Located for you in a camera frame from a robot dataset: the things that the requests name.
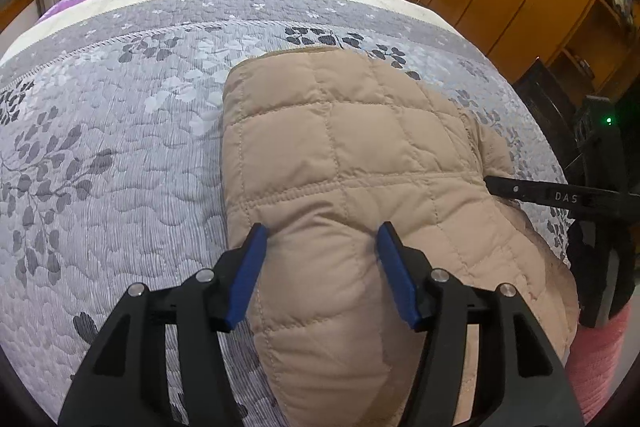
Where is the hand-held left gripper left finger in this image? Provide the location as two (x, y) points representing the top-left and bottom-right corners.
(57, 223), (269, 427)

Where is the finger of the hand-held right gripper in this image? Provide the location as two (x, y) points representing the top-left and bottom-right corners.
(484, 175), (626, 220)

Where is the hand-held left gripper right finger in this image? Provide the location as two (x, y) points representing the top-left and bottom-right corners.
(376, 222), (586, 427)

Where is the beige quilted jacket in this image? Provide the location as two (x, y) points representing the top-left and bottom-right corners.
(221, 46), (581, 427)

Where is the person's right forearm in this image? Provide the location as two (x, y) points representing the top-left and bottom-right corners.
(565, 304), (633, 425)

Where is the dark wooden chair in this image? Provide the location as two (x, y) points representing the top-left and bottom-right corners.
(512, 57), (596, 180)

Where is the grey leaf-pattern bedspread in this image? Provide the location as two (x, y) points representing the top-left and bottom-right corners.
(0, 0), (573, 427)

